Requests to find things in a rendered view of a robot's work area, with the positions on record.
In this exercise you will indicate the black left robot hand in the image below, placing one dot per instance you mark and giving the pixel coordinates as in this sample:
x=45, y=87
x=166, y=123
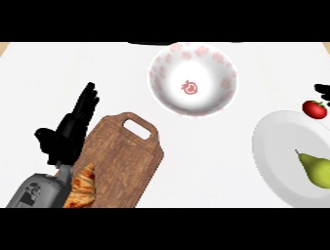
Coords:
x=70, y=130

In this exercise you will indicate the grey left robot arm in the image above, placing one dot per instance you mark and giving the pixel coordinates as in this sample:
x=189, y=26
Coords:
x=36, y=192

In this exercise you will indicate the white plate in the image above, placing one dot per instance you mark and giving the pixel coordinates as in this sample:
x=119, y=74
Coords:
x=279, y=146

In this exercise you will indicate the green pear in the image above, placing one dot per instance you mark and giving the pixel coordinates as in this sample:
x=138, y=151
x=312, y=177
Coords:
x=319, y=171

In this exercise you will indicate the white bowl with red print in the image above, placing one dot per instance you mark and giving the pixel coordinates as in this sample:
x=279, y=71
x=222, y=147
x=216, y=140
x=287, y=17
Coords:
x=192, y=78

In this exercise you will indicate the red tomato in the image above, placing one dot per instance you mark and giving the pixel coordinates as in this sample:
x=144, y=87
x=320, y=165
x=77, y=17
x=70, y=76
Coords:
x=315, y=110

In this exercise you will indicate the brown wooden cutting board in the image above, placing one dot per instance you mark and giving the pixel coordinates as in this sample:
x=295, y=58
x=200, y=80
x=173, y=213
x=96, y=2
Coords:
x=123, y=156

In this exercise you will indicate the golden croissant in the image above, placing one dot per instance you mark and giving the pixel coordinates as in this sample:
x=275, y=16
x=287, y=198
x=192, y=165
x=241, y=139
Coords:
x=80, y=190

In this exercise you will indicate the black object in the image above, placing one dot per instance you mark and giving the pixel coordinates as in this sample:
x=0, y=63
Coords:
x=150, y=43

